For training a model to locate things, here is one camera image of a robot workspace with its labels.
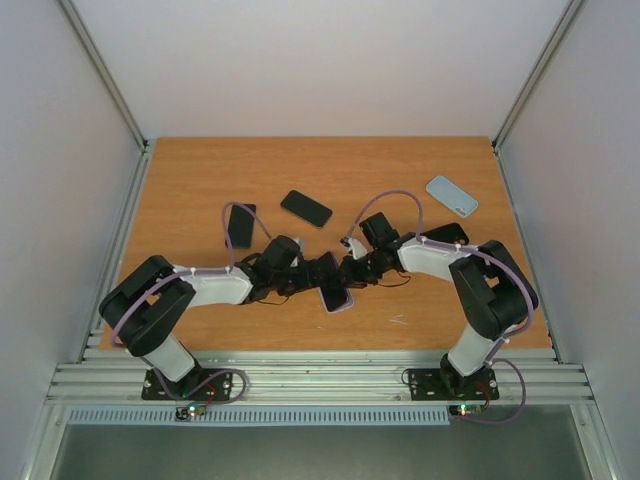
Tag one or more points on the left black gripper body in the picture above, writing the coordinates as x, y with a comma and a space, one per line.
286, 285

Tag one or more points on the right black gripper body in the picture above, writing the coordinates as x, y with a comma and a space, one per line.
353, 270

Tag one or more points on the lavender phone case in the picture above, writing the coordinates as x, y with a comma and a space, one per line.
337, 300

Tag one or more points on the black phone pink edge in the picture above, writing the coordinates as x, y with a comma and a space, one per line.
334, 285

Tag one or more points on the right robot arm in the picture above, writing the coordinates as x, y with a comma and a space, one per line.
495, 296

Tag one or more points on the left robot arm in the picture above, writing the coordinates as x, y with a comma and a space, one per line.
144, 309

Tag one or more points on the black phone far left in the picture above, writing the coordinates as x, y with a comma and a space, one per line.
240, 226

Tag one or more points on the black phone under stack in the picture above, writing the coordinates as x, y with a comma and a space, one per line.
306, 209

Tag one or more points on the black phone case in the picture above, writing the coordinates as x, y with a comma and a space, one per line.
451, 233

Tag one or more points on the light blue phone case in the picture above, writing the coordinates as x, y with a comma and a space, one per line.
451, 196

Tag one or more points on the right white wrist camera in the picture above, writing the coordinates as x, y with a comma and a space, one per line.
354, 247

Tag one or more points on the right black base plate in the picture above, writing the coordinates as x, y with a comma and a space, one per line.
427, 385

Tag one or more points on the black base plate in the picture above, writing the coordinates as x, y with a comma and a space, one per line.
202, 385
427, 385

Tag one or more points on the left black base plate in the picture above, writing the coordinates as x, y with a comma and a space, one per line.
202, 385

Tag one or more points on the grey slotted cable duct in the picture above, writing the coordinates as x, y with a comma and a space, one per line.
261, 416

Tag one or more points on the left aluminium corner post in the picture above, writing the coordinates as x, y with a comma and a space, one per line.
89, 46

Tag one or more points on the aluminium corner post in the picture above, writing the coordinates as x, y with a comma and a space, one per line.
89, 46
560, 31

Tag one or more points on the aluminium front frame rails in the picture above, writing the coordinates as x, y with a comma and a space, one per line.
322, 377

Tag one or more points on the right aluminium corner post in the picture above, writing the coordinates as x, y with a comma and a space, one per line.
560, 31

